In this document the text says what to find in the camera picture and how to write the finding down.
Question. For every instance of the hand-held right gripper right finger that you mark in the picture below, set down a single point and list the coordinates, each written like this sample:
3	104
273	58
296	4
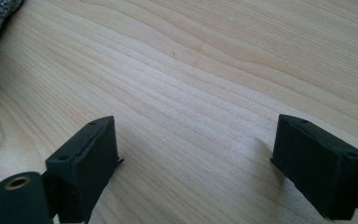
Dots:
320	168

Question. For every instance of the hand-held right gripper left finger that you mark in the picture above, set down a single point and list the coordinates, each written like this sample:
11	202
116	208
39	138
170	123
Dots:
84	168

